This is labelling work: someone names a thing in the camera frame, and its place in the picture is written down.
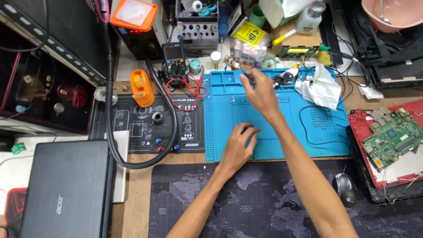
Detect crumpled white tissue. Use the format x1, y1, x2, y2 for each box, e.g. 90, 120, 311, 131
294, 64, 342, 111

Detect small black circuit module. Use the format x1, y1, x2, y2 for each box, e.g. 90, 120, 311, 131
272, 68, 300, 88

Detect green laptop motherboard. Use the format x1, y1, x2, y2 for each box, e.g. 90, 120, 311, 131
362, 107, 423, 172

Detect solder wire spool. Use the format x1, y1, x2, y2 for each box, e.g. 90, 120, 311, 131
189, 59, 203, 75

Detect black closed laptop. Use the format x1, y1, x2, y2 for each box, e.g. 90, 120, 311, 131
19, 139, 116, 238

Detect person's right hand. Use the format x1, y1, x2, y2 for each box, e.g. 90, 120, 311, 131
239, 68, 285, 125

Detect white bottle with metal cap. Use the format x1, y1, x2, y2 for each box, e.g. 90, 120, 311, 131
296, 0, 326, 35

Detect grey tool holder rack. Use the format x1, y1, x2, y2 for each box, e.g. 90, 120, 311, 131
174, 0, 221, 56

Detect small white jar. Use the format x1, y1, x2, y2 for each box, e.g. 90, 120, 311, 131
210, 51, 222, 68

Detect white plastic bag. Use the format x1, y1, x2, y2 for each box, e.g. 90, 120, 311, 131
258, 0, 315, 29

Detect black multimeter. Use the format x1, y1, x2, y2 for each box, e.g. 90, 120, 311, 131
161, 42, 190, 88

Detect orange lidded container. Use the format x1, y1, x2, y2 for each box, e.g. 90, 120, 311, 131
110, 0, 159, 32

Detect blue silicone repair mat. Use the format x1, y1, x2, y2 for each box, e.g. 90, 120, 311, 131
203, 68, 351, 162

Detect green board with yellow display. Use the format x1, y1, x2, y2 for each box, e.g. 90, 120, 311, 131
277, 44, 320, 59

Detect black laptop lid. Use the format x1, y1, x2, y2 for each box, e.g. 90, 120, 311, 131
366, 57, 423, 90

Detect orange handheld tool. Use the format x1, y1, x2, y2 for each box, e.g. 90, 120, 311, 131
130, 69, 155, 108

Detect yellow packet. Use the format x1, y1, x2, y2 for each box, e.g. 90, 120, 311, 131
233, 21, 267, 49

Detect red laptop shell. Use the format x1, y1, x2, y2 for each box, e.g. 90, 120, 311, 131
347, 99, 423, 190

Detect black tweezers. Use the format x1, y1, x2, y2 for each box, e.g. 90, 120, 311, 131
238, 64, 255, 86

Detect black computer mouse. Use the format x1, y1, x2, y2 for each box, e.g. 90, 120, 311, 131
332, 173, 358, 210

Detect black bench power supply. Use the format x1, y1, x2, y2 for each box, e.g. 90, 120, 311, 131
112, 20, 169, 61

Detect black glass cabinet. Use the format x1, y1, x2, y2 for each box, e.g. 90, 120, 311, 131
0, 0, 117, 134

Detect green handled soldering iron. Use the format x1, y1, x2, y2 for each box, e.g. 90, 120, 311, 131
319, 44, 360, 63

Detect black printed work mat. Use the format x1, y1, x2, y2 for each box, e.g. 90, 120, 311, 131
89, 94, 207, 154

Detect person's left hand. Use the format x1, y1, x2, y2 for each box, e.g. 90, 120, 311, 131
220, 122, 262, 173

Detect thin black cable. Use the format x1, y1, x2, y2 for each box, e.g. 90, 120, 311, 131
299, 104, 351, 147

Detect black world map desk mat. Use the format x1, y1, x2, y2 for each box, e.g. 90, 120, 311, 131
149, 161, 423, 238

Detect black flexible hose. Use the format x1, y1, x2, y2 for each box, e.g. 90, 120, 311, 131
101, 0, 180, 170

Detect small brown bottle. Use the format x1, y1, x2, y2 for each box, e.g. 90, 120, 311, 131
224, 55, 241, 70

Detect yellow marker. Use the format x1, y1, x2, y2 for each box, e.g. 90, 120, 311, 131
273, 29, 297, 46

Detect green cup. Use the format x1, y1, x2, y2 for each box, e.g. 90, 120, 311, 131
248, 3, 267, 29

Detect black cloth bag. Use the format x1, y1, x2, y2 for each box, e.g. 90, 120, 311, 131
342, 0, 423, 68

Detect white paper scrap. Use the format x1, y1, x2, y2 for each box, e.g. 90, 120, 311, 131
358, 85, 384, 100

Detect red and black mat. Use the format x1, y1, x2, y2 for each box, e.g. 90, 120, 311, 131
3, 187, 28, 238

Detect red probe lead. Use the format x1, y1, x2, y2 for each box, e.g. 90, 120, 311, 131
165, 65, 209, 112

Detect pink bowl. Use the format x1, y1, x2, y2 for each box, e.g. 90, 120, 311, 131
361, 0, 423, 33

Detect metal spoon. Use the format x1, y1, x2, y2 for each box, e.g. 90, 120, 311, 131
379, 0, 393, 26

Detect yellow sponge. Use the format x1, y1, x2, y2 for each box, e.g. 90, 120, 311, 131
315, 50, 333, 67

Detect brown cardboard box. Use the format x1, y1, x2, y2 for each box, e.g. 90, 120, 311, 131
271, 19, 322, 59

